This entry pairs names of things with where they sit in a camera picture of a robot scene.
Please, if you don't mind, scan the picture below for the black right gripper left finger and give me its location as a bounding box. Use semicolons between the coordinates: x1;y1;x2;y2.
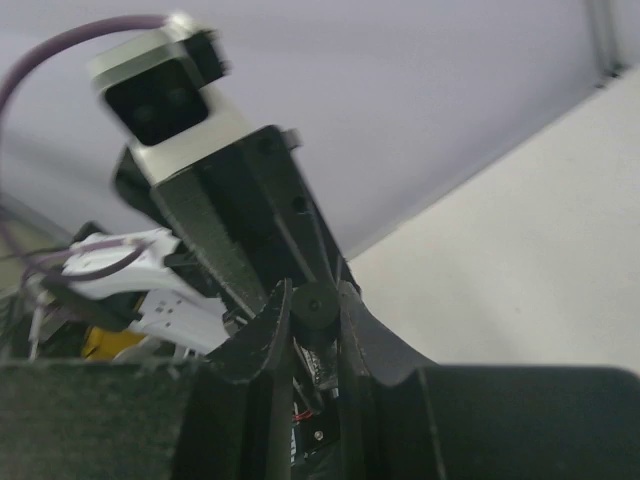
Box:
1;280;293;479

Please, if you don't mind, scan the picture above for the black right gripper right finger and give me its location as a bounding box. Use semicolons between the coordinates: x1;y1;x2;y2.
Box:
338;283;639;479

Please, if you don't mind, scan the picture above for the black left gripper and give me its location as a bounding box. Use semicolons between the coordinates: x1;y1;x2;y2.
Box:
113;125;347;317

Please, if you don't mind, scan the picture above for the glitter nail polish bottle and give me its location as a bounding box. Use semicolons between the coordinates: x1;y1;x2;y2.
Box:
293;338;338;398

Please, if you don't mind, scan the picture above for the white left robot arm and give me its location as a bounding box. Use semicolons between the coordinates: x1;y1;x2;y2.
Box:
49;125;350;359

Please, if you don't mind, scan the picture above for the yellow box in background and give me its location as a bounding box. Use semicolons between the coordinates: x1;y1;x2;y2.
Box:
81;327;144;361

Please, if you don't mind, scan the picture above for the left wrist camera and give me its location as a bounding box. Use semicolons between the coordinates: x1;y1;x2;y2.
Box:
89;12;252;185

